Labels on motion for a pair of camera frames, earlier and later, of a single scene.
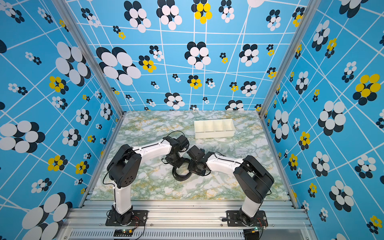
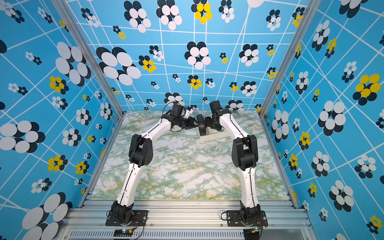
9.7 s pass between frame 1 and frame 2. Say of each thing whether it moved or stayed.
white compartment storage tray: stayed
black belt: moved
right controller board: stayed
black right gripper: moved
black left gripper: moved
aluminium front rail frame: stayed
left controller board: stayed
